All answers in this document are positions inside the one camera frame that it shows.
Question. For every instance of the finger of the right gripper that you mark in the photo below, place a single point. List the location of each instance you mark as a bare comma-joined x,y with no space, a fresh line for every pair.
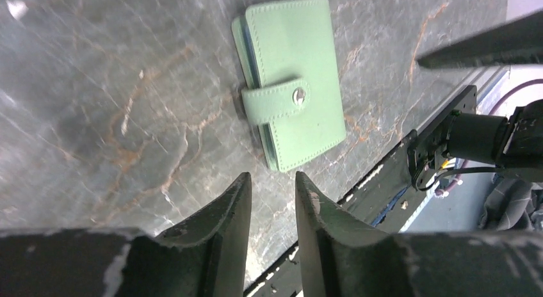
518,42

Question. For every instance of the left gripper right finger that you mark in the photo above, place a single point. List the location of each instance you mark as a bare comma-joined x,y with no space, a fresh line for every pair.
343,256

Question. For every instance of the green card holder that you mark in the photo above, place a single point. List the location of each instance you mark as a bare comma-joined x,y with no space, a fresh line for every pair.
292,94

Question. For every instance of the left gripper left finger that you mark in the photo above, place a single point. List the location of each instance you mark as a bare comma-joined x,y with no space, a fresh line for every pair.
204,255

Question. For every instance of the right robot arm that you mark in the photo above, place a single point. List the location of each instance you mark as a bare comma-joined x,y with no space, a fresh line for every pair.
459,142

